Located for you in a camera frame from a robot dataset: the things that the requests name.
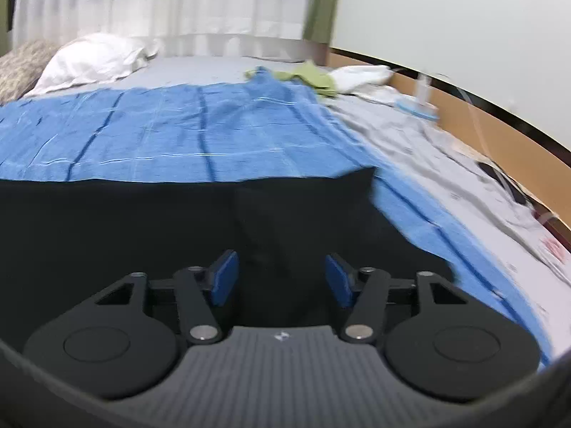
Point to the green curtain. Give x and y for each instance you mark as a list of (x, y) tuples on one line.
[(322, 4)]

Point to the patterned beige pillow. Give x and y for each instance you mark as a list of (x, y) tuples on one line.
[(20, 69)]

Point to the blue striped blanket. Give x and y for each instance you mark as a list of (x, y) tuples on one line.
[(187, 125)]

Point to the black pants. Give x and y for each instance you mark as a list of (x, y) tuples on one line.
[(134, 232)]

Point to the grey bed sheet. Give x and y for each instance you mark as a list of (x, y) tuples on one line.
[(446, 174)]

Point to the white sheer curtain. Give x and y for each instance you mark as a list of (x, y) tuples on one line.
[(165, 4)]

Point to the blue and white container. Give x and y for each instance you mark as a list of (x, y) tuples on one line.
[(421, 105)]

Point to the white pillow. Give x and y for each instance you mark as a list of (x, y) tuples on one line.
[(91, 63)]

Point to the green cloth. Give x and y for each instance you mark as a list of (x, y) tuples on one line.
[(314, 78)]

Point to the wooden bed frame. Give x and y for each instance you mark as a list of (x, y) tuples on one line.
[(481, 111)]

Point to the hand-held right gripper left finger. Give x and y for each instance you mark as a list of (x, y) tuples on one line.
[(224, 276)]

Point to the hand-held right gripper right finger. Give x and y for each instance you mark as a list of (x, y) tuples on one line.
[(339, 283)]

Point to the white cloth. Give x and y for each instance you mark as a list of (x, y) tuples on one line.
[(361, 78)]

